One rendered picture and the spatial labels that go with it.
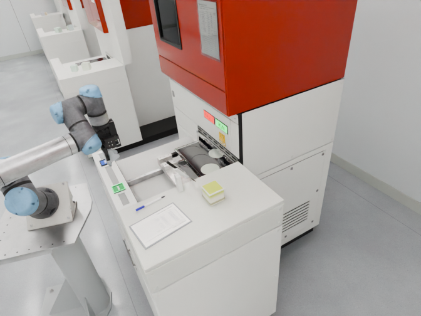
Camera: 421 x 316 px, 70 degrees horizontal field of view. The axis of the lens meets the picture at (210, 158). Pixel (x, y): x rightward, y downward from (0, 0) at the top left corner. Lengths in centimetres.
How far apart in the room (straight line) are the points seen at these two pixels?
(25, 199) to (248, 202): 92
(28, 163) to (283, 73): 110
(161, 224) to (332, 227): 164
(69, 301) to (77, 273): 39
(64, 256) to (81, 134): 84
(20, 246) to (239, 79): 123
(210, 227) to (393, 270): 155
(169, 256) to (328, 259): 147
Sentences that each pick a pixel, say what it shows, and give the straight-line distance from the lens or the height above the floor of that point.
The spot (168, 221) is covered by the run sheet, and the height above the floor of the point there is 97.
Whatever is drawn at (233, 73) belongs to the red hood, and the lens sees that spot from 131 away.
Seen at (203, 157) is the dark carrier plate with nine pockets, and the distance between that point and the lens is 168.
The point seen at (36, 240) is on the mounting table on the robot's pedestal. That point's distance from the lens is 164.
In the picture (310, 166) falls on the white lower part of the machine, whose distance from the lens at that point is 195.
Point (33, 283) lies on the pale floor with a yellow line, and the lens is 265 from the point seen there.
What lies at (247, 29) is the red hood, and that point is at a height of 158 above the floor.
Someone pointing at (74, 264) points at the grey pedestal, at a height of 51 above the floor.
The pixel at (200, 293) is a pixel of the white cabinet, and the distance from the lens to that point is 139.
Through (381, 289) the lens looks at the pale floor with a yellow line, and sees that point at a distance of 234.
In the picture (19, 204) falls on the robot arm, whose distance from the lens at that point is 148.
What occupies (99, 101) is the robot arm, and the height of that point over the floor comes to 141.
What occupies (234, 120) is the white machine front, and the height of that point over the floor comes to 119.
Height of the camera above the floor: 185
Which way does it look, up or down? 35 degrees down
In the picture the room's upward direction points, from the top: 6 degrees counter-clockwise
